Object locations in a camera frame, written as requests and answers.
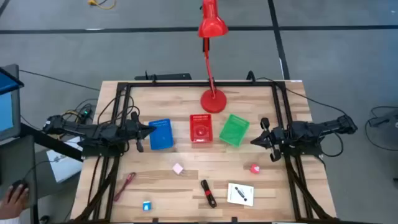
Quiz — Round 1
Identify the white paper sheet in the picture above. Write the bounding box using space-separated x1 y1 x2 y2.
46 136 83 184

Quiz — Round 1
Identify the monitor with blue screen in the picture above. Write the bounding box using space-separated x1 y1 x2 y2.
0 64 25 142

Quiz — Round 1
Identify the black power strip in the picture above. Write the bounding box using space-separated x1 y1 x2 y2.
134 71 193 81

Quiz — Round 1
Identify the black metal rig frame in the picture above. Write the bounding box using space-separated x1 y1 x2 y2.
73 80 338 224

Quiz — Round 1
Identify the red plastic basket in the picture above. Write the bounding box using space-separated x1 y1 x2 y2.
189 113 214 144

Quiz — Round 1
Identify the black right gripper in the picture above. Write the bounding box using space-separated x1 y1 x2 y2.
250 117 285 162

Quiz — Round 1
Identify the black floor cable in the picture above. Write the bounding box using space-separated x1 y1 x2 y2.
364 106 398 152

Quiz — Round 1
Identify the person's hand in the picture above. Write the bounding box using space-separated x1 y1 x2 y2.
0 183 29 220

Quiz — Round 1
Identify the black hub with green light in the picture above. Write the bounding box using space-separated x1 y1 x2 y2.
79 105 94 121

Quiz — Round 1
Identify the red desk lamp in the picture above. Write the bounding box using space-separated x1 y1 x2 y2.
198 0 229 114

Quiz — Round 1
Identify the pale pink wall charger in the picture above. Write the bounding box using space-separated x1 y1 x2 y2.
172 162 187 177

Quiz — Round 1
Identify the blue plastic basket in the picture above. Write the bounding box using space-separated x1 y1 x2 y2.
148 118 174 151

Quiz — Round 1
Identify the black computer mouse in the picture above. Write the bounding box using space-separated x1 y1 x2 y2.
8 179 29 200

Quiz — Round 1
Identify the green plastic basket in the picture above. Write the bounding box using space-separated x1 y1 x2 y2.
218 113 251 147

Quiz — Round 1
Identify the yellow floor cable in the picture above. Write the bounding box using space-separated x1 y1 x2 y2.
88 0 116 10

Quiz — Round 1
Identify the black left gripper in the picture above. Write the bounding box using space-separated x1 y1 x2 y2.
124 112 157 153

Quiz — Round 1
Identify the black cable with red tie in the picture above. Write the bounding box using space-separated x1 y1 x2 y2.
200 179 218 208

